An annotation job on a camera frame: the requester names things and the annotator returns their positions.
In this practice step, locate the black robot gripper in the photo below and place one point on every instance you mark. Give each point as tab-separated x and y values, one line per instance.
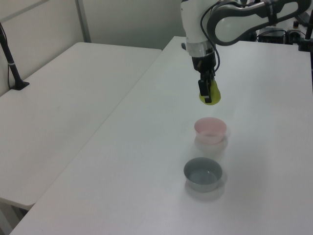
204	64

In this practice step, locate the yellow-green pear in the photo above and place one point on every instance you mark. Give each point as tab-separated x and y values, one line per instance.
215	94

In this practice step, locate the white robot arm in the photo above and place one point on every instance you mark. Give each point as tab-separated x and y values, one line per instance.
193	24

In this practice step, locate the pink plastic bowl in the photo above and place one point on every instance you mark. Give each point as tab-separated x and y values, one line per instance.
210	129

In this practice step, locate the grey plastic bowl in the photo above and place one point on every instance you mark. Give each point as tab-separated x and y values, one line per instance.
203	175

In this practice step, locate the black electronics box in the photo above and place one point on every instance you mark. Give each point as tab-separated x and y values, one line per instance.
271	35

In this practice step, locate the black clamp stand pole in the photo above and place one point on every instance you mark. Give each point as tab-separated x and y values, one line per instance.
306	36

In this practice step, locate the black keyboard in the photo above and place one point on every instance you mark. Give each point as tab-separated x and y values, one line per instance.
305	18

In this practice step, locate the white side table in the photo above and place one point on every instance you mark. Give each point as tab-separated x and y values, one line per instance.
61	110

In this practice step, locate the grey metal partition post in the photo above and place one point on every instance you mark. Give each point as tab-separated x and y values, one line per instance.
83	20

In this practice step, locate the black camera stand pole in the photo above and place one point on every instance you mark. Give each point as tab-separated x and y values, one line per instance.
11	66

